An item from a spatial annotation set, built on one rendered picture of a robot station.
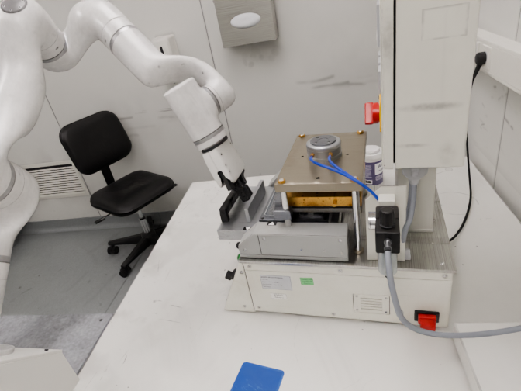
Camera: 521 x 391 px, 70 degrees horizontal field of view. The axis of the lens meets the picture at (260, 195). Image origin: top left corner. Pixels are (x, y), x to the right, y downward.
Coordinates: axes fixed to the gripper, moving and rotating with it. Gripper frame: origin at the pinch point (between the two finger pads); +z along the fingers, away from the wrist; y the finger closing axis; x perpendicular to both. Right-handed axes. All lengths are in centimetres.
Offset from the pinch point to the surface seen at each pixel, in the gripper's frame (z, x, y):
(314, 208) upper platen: 5.1, 19.5, 10.2
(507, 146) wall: 35, 64, -45
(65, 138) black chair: -38, -140, -89
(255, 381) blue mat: 27.2, -1.2, 35.2
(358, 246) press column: 15.7, 25.6, 13.3
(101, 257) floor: 42, -182, -86
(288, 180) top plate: -4.0, 18.0, 11.8
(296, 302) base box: 24.6, 6.4, 17.0
